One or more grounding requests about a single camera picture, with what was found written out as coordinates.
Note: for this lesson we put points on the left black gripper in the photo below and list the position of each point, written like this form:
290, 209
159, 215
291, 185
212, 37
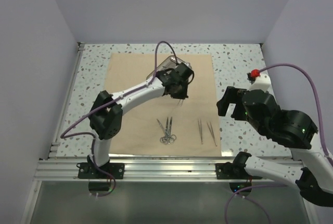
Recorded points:
182, 95

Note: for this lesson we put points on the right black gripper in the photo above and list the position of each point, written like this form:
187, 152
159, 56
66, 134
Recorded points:
232, 95

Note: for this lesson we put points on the steel instrument tray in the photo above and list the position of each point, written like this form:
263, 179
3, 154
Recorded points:
166, 66

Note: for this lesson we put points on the steel scalpel handle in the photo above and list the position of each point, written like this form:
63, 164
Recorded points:
209, 124

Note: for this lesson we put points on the steel pointed tweezers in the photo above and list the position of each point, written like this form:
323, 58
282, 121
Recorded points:
200, 130

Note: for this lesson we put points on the beige cloth wrap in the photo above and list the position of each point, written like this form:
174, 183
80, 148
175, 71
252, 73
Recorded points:
140, 133

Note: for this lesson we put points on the steel ring-handled forceps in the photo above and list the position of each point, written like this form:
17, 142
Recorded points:
170, 131
167, 137

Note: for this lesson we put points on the steel ring-handled scissors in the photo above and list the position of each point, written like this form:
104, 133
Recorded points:
163, 138

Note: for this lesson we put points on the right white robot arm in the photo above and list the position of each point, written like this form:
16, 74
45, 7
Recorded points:
292, 129

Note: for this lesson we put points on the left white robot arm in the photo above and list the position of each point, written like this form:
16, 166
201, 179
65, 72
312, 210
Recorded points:
108, 110

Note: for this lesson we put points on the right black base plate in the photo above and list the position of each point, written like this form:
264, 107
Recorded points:
233, 170

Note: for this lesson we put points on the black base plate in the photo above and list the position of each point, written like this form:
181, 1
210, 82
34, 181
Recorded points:
233, 170
87, 170

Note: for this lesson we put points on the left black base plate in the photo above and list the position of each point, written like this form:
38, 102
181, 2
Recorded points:
87, 170

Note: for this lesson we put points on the aluminium mounting rail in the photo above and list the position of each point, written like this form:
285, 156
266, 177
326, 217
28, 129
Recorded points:
138, 169

